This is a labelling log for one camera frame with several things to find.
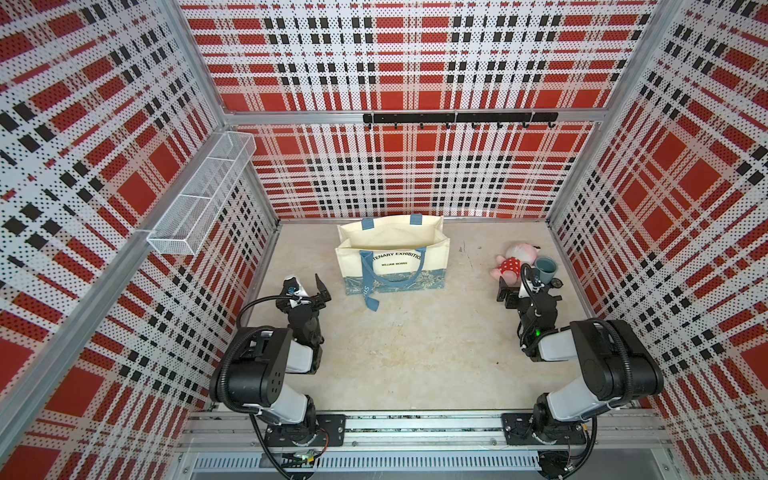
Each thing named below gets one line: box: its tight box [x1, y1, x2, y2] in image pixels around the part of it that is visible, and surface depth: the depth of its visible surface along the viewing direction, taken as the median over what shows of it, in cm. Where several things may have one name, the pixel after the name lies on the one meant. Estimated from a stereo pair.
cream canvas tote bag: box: [335, 213, 450, 311], surface depth 94 cm
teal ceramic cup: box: [535, 257, 557, 284], surface depth 101 cm
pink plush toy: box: [490, 243, 541, 286], surface depth 103 cm
